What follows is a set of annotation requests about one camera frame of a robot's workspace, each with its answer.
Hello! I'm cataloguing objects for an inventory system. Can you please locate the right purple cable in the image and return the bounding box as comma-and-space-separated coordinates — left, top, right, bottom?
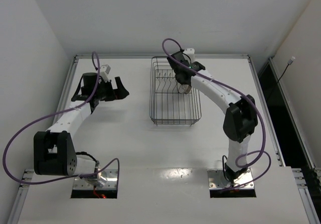
162, 38, 271, 192

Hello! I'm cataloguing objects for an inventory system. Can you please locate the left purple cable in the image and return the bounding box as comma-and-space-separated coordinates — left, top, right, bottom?
2, 51, 120, 186

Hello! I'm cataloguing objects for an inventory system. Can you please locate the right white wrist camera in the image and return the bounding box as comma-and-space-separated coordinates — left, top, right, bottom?
183, 48, 195, 62

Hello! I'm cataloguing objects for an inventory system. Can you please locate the metal wire dish rack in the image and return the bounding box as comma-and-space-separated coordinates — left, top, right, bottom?
149, 56, 202, 126

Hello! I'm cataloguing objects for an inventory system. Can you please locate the orange sunburst pattern plate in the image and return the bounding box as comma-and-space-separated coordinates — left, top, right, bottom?
182, 84, 192, 94

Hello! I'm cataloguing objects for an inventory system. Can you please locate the black rimmed flower plate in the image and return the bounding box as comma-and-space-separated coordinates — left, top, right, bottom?
177, 83, 185, 94

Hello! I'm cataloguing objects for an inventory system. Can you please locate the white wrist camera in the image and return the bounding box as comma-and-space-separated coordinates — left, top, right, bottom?
99, 64, 111, 82
183, 48, 195, 62

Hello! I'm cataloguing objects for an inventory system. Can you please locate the black wall cable with plug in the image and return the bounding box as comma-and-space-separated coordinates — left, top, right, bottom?
276, 56, 296, 84

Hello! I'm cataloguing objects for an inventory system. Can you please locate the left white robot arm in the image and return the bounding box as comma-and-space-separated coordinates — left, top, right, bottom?
34, 72, 129, 180

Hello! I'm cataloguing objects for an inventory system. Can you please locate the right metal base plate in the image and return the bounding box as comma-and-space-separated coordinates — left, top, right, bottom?
207, 169, 255, 190

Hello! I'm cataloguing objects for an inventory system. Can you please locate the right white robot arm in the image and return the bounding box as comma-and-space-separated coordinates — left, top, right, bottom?
167, 51, 258, 183

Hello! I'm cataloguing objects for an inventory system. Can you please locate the purple cable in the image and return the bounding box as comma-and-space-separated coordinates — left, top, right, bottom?
2, 51, 120, 186
162, 38, 271, 192

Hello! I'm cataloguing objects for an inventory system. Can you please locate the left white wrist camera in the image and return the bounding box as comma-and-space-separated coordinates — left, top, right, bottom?
99, 64, 111, 82

